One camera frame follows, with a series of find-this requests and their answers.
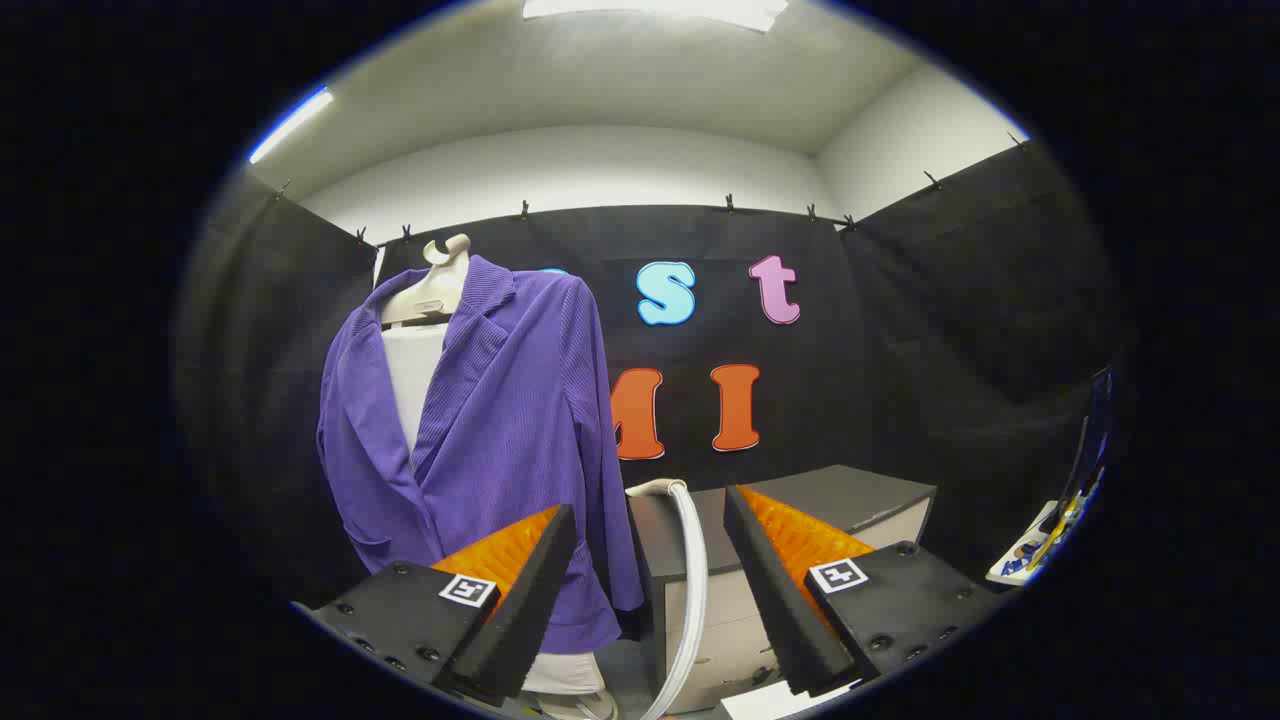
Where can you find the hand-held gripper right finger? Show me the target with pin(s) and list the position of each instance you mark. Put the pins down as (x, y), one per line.
(770, 590)

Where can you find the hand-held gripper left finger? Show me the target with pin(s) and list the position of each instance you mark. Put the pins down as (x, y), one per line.
(530, 600)

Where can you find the white garment steamer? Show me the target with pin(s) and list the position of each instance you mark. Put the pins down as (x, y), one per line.
(697, 580)

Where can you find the white paper sheet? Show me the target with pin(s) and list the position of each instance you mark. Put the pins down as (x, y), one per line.
(780, 703)

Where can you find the grey top drawer cabinet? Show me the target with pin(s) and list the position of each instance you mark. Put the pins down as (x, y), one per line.
(850, 495)

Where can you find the white mannequin torso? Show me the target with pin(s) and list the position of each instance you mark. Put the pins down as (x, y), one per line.
(415, 380)

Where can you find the white side table with items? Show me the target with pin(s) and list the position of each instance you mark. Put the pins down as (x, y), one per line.
(1025, 555)

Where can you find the black backdrop cloth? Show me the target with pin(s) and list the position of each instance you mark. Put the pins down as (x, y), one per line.
(900, 350)

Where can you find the dark monitor screen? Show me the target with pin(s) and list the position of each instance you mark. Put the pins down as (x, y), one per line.
(1095, 420)

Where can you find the row of black cloth clips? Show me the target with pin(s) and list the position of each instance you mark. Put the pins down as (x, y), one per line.
(524, 210)

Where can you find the ceiling light strip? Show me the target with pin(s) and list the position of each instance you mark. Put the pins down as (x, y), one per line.
(292, 124)

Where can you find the ceiling light panel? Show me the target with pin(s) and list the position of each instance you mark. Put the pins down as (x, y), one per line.
(650, 8)

